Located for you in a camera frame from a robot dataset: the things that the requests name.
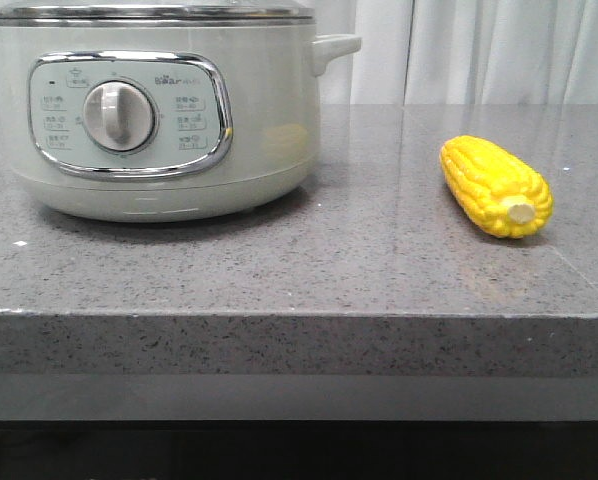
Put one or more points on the white pleated curtain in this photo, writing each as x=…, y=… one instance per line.
x=413, y=52

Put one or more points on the yellow plastic corn cob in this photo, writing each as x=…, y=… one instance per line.
x=501, y=194

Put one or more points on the pale green electric cooking pot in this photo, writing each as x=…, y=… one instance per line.
x=147, y=115

